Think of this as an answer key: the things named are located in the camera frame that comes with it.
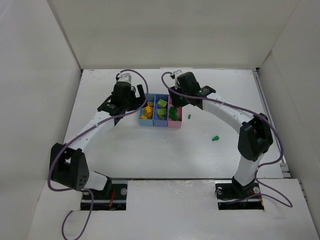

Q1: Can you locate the yellow curved studded brick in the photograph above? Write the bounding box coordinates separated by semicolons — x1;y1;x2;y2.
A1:
144;102;154;113

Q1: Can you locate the yellow butterfly round brick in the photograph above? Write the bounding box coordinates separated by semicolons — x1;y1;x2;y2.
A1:
144;111;153;119

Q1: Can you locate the dark green plate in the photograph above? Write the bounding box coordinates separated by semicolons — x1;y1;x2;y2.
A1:
168;113;181;121

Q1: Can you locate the pale green curved brick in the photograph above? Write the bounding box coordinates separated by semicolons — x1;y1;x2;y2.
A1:
157;108;167;117

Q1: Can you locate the dark green slope brick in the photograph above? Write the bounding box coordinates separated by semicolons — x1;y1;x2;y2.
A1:
212;135;220;141

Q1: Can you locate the dark green 2x2 brick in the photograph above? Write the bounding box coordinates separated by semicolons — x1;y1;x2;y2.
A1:
169;106;178;115

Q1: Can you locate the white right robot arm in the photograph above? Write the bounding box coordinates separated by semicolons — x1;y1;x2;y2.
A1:
168;70;274;188

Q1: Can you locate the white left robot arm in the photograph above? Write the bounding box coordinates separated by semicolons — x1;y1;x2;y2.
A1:
47;80;148;192

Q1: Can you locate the purple blue container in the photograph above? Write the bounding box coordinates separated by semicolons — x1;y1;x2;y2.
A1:
153;93;169;128

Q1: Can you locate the pink container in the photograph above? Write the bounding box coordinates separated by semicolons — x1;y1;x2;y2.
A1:
167;97;183;129

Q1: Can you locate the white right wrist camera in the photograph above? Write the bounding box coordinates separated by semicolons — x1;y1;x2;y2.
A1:
170;70;183;90

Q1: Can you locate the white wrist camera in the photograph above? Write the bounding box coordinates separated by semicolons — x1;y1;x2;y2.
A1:
116;73;132;84
170;70;183;90

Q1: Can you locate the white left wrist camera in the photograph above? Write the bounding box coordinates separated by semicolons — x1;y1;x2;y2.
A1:
116;73;132;84

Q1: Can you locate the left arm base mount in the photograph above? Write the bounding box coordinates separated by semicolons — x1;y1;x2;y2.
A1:
90;179;128;211

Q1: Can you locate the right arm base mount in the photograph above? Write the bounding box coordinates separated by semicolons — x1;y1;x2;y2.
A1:
214;178;265;211

